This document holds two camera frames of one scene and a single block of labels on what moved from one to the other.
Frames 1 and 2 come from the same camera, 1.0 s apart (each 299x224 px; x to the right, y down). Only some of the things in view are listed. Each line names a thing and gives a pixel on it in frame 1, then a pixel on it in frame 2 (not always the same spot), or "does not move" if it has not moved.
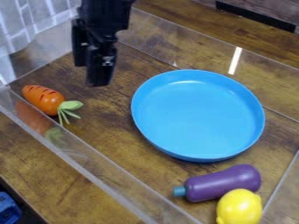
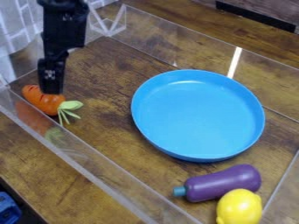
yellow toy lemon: [239, 207] does not move
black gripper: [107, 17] to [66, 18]
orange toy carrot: [51, 103] does not move
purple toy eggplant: [206, 187] does not move
